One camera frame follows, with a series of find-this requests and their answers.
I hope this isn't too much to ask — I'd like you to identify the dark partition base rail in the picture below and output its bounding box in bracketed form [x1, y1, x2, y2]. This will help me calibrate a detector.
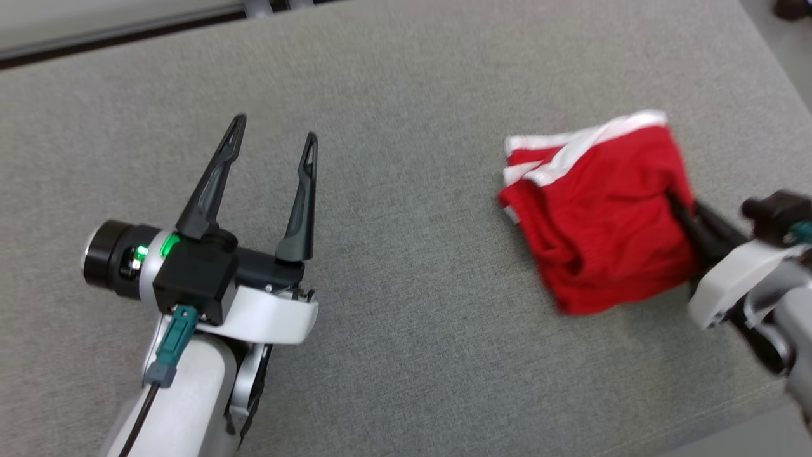
[0, 6, 251, 70]

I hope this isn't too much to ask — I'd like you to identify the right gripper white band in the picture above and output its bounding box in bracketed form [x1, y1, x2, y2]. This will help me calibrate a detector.
[665, 190, 808, 331]

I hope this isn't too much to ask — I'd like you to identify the left camera cable teal plug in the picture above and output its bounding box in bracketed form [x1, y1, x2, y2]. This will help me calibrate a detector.
[117, 305, 200, 457]

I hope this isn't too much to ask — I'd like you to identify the dark round floor object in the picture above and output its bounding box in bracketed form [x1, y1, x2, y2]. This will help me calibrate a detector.
[774, 0, 812, 21]

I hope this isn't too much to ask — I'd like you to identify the red garment with white stripes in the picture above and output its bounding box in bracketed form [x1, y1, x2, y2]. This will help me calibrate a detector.
[498, 109, 702, 317]

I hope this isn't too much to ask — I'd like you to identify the grey partition post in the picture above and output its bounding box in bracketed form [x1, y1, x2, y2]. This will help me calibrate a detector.
[244, 0, 318, 20]

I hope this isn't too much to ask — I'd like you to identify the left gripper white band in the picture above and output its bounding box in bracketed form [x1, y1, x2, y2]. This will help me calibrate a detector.
[175, 113, 319, 346]

